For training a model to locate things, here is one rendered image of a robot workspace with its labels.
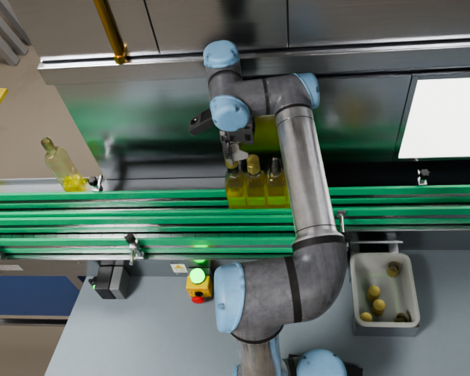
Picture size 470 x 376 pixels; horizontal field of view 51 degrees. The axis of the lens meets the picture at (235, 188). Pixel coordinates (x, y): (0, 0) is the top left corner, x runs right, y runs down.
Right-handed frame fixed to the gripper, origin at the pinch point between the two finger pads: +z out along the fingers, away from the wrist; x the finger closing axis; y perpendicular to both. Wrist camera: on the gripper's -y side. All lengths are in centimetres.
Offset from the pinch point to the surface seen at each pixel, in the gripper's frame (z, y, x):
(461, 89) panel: -9, 59, 13
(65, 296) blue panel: 64, -69, -14
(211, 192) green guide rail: 21.6, -8.7, 3.0
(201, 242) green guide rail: 22.6, -10.1, -13.9
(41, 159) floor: 117, -138, 95
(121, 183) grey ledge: 29, -42, 12
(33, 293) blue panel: 61, -81, -14
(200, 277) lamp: 32.3, -11.6, -20.2
